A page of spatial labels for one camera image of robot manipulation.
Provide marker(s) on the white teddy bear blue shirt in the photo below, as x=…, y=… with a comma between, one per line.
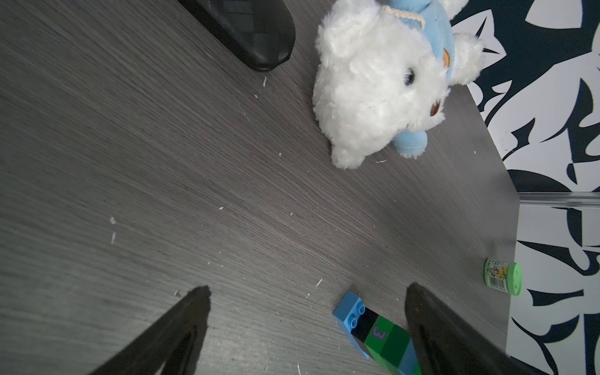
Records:
x=386, y=69

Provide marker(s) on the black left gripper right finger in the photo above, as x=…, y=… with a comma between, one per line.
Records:
x=446, y=344

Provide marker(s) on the small green lego brick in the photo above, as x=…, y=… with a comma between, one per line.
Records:
x=378, y=334

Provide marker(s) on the small black block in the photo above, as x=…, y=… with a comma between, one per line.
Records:
x=364, y=326

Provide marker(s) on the light blue lego brick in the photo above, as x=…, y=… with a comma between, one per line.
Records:
x=409, y=364

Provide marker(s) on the dark green lego brick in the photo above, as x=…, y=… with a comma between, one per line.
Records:
x=394, y=348

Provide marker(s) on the black remote control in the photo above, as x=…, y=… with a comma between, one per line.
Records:
x=259, y=33

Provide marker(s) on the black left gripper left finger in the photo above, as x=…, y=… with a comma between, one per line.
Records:
x=172, y=345

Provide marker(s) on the long blue lego brick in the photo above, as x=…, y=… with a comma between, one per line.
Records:
x=347, y=314

